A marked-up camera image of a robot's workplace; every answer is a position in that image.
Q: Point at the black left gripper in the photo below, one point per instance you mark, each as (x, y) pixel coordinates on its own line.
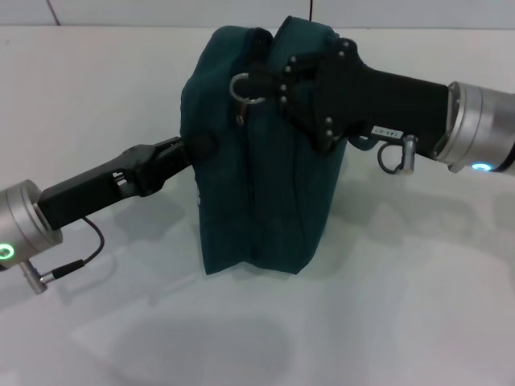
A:
(88, 193)

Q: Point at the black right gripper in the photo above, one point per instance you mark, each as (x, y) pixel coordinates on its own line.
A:
(382, 100)

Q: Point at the dark teal insulated lunch bag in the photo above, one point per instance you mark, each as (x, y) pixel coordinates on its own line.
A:
(261, 181)

